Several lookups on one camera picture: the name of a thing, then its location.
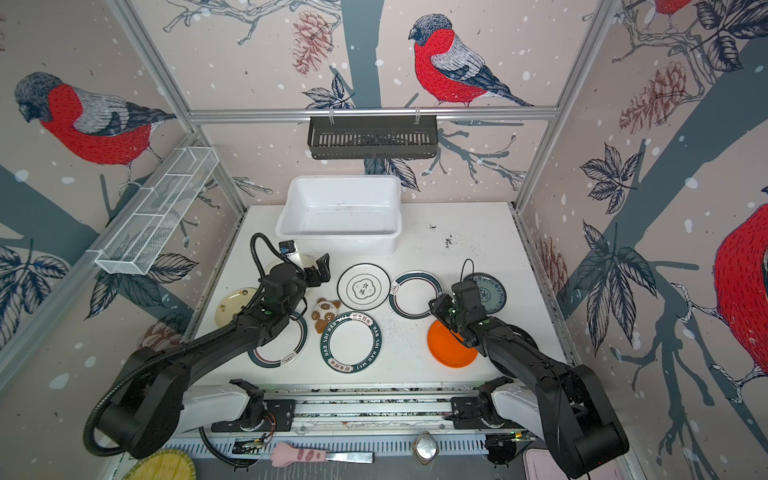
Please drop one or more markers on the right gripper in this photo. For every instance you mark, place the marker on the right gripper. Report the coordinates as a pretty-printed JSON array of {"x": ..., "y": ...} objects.
[{"x": 440, "y": 305}]

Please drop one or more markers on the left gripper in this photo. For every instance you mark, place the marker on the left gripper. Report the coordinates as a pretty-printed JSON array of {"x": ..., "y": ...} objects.
[{"x": 323, "y": 270}]

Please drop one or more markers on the blue green patterned plate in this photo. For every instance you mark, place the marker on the blue green patterned plate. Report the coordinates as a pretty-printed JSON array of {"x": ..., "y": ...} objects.
[{"x": 492, "y": 292}]

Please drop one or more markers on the white plate green rim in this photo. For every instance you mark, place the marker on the white plate green rim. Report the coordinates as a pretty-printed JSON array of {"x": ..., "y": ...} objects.
[
  {"x": 411, "y": 292},
  {"x": 285, "y": 348}
]

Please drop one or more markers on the black plate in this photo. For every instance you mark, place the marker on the black plate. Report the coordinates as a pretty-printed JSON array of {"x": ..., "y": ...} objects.
[{"x": 528, "y": 336}]

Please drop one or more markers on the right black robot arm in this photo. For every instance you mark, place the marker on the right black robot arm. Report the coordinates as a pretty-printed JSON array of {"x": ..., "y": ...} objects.
[{"x": 540, "y": 378}]

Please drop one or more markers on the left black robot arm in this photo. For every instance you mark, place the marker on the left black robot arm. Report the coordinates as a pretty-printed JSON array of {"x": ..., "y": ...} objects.
[{"x": 192, "y": 360}]

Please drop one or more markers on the white plastic bin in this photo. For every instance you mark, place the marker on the white plastic bin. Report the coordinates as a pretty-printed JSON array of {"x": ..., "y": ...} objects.
[{"x": 343, "y": 214}]

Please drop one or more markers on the cream round plate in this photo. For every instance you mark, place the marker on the cream round plate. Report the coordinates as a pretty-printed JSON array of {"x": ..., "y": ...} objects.
[{"x": 306, "y": 262}]

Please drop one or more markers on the orange plate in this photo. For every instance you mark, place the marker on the orange plate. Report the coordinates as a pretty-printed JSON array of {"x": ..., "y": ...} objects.
[{"x": 446, "y": 349}]

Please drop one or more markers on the white plate with flower outline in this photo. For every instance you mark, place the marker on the white plate with flower outline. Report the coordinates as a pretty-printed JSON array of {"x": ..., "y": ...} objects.
[{"x": 363, "y": 287}]

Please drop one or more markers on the white plate dark lettered rim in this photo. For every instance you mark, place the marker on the white plate dark lettered rim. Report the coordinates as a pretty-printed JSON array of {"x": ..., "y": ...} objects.
[{"x": 351, "y": 343}]

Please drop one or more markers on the small yellowish saucer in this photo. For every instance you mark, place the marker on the small yellowish saucer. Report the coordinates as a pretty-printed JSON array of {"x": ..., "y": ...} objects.
[{"x": 232, "y": 304}]

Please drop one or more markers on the metal cup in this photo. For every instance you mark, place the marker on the metal cup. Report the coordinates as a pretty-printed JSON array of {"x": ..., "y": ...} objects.
[{"x": 425, "y": 448}]

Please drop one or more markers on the black hanging basket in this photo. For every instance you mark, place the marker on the black hanging basket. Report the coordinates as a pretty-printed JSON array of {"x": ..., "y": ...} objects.
[{"x": 373, "y": 137}]

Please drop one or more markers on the yellow woven mat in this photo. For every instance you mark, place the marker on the yellow woven mat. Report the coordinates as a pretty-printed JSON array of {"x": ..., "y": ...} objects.
[{"x": 168, "y": 464}]

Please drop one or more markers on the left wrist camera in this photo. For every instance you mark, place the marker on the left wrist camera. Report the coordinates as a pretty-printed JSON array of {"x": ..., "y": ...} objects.
[{"x": 289, "y": 252}]

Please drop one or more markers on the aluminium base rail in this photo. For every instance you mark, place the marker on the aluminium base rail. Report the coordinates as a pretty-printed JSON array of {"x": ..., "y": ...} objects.
[{"x": 240, "y": 406}]

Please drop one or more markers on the pink handled scraper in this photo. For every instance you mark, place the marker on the pink handled scraper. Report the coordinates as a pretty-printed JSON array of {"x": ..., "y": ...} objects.
[{"x": 284, "y": 455}]

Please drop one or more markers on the white wire mesh shelf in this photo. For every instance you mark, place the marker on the white wire mesh shelf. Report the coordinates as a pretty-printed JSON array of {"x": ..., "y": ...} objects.
[{"x": 140, "y": 239}]

